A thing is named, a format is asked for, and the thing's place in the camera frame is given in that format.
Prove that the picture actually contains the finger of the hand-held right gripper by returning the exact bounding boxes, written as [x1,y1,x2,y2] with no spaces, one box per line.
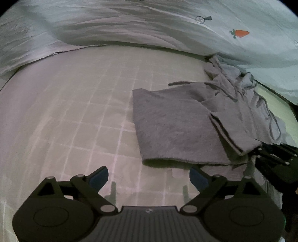
[253,142,298,163]

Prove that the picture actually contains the carrot print quilt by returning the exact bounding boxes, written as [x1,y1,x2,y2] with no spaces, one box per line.
[0,0,298,105]

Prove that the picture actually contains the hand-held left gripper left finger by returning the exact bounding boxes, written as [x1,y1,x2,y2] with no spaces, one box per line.
[30,166,118,213]

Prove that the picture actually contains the grey pants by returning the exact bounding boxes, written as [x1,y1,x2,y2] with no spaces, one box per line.
[132,55,288,179]

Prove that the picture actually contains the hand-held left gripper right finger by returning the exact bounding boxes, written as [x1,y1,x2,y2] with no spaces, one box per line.
[180,167,268,213]

